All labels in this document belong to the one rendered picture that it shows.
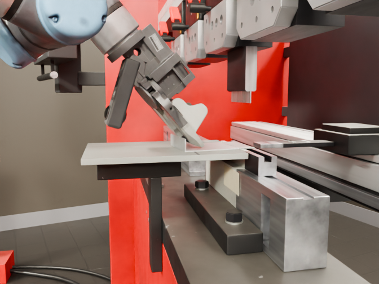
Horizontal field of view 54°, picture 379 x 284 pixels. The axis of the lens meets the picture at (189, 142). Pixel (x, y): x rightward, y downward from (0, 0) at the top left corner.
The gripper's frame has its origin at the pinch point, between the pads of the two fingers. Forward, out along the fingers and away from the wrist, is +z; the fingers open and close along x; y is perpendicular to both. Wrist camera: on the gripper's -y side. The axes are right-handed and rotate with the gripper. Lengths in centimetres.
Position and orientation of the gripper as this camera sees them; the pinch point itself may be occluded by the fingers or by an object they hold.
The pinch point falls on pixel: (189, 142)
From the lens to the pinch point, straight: 65.6
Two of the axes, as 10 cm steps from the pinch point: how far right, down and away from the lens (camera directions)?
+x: -3.2, -1.2, 9.4
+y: 7.2, -6.7, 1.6
